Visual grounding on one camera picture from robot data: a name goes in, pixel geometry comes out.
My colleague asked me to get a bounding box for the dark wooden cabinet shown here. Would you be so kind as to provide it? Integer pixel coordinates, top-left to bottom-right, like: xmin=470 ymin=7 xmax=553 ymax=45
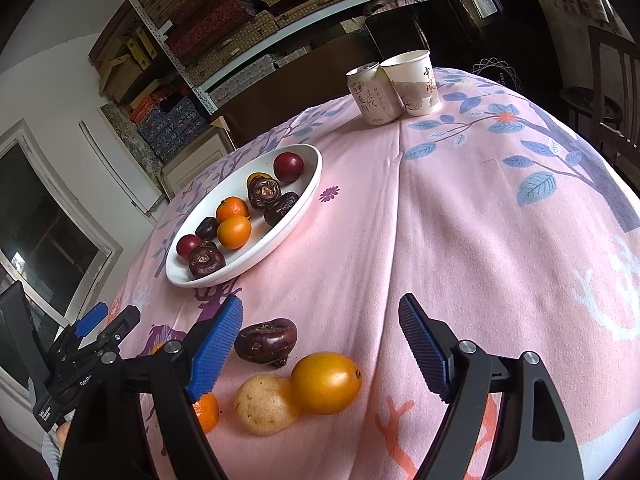
xmin=215 ymin=17 xmax=381 ymax=148

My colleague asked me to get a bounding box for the green patterned board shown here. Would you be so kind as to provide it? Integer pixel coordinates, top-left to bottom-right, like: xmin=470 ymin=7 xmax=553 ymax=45
xmin=100 ymin=102 xmax=166 ymax=176

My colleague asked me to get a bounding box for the dark purple passion fruit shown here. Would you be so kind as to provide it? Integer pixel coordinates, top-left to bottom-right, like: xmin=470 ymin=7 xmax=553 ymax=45
xmin=248 ymin=178 xmax=282 ymax=212
xmin=263 ymin=191 xmax=301 ymax=227
xmin=188 ymin=242 xmax=227 ymax=279
xmin=194 ymin=216 xmax=219 ymax=242

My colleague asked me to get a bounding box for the small dimpled tangerine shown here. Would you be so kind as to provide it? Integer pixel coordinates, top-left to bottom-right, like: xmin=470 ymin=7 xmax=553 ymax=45
xmin=216 ymin=197 xmax=250 ymax=225

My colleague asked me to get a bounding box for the yellow-orange round fruit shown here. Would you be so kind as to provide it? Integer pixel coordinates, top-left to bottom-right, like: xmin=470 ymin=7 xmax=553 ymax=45
xmin=290 ymin=352 xmax=363 ymax=416

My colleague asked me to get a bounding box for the black glossy panel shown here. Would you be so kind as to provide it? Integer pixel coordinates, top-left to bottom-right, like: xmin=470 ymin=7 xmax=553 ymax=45
xmin=364 ymin=0 xmax=551 ymax=96

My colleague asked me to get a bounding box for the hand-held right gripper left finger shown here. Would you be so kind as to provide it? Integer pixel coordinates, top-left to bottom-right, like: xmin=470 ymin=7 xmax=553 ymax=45
xmin=57 ymin=295 xmax=244 ymax=480

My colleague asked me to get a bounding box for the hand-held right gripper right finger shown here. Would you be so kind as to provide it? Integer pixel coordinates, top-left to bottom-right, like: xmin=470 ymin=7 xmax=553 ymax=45
xmin=398 ymin=293 xmax=586 ymax=480

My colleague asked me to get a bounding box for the stack of blue patterned boxes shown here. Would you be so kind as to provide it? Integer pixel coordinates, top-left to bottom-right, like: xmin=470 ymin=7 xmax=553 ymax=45
xmin=130 ymin=92 xmax=211 ymax=163

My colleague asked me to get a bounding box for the dark wooden chair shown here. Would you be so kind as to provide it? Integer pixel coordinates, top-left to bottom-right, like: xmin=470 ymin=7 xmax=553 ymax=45
xmin=560 ymin=25 xmax=640 ymax=171

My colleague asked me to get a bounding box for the stack of woven patterned boxes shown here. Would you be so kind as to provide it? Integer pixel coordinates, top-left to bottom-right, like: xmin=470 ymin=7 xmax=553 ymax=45
xmin=135 ymin=0 xmax=521 ymax=91

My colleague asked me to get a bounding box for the white paper cup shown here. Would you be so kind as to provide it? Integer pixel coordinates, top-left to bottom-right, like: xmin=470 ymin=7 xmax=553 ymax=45
xmin=380 ymin=49 xmax=441 ymax=117

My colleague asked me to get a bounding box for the white metal shelf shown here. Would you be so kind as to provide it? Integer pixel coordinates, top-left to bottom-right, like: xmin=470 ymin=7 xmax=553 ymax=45
xmin=127 ymin=0 xmax=531 ymax=116

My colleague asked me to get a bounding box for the smooth orange round fruit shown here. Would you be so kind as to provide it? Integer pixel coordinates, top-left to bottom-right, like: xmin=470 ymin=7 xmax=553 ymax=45
xmin=217 ymin=215 xmax=252 ymax=250

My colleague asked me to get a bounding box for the person's left forearm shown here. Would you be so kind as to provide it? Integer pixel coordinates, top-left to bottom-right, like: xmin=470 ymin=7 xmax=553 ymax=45
xmin=40 ymin=430 xmax=63 ymax=480

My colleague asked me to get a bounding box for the white framed window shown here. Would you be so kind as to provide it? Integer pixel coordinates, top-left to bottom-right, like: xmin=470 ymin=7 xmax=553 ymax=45
xmin=0 ymin=120 xmax=123 ymax=411

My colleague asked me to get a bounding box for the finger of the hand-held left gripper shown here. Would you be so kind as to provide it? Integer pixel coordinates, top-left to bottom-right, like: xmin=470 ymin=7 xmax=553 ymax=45
xmin=62 ymin=302 xmax=109 ymax=348
xmin=75 ymin=305 xmax=142 ymax=366

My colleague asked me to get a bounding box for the white oval plate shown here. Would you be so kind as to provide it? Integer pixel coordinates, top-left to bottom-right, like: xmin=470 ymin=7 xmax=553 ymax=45
xmin=165 ymin=143 xmax=324 ymax=288

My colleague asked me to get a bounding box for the cardboard box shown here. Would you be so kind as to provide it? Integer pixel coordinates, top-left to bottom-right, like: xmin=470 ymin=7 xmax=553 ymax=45
xmin=159 ymin=116 xmax=236 ymax=201

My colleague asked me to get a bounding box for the person's left hand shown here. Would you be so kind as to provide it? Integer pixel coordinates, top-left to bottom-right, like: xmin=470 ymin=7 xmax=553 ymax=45
xmin=52 ymin=412 xmax=76 ymax=453

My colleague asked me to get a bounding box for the pink printed tablecloth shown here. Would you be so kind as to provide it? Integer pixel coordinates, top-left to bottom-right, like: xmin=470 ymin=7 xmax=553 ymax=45
xmin=112 ymin=65 xmax=640 ymax=480

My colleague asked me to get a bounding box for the stack of tan flat boxes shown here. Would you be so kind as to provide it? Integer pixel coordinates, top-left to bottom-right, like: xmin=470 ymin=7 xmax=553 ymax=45
xmin=90 ymin=5 xmax=166 ymax=106

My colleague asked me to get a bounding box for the pale yellow round fruit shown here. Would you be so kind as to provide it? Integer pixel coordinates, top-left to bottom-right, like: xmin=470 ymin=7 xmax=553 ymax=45
xmin=234 ymin=374 xmax=303 ymax=436

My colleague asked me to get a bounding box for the white strip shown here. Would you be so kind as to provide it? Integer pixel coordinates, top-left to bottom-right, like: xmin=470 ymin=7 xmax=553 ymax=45
xmin=79 ymin=120 xmax=161 ymax=216

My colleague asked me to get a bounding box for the white drink can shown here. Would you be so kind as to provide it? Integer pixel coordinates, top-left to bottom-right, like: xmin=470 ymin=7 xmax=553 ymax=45
xmin=346 ymin=61 xmax=404 ymax=126

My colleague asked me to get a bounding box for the red plum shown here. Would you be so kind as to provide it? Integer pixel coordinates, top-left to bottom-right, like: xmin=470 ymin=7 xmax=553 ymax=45
xmin=273 ymin=152 xmax=305 ymax=183
xmin=176 ymin=234 xmax=203 ymax=259

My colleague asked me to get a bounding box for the dark water chestnut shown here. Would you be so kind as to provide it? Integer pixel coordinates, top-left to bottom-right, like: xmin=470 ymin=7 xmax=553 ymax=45
xmin=234 ymin=319 xmax=298 ymax=367

